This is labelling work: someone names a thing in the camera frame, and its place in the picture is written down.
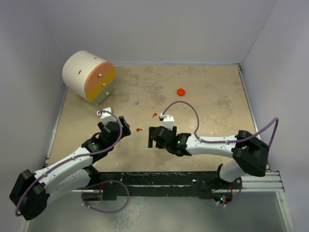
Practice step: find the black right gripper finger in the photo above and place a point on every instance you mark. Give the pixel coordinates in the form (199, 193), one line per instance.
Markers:
(150, 140)
(160, 142)

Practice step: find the aluminium rail right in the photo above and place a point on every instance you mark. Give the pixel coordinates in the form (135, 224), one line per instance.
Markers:
(271, 182)

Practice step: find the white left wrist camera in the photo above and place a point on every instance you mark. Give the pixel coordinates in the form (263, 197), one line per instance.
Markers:
(105, 115)

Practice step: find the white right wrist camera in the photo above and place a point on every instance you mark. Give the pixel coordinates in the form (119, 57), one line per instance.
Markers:
(167, 121)

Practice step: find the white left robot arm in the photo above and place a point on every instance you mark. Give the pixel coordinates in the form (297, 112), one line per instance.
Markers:
(33, 191)

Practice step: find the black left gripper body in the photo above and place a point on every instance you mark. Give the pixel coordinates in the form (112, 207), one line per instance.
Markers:
(117, 137)

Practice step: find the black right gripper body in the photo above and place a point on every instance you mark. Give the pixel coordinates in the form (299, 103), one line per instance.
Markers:
(174, 131)

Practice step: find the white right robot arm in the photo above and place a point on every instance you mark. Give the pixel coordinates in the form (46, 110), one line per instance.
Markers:
(248, 157)

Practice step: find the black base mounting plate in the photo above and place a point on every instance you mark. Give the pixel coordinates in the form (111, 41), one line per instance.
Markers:
(203, 185)

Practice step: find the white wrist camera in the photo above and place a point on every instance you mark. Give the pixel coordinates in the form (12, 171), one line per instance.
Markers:
(105, 115)
(167, 121)

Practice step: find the orange round cap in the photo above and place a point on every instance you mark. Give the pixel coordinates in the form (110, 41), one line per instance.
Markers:
(181, 92)

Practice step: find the round white drawer cabinet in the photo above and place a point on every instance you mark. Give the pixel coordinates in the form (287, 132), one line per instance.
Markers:
(89, 76)

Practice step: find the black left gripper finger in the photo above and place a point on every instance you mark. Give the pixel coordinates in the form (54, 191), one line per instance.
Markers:
(126, 131)
(124, 122)

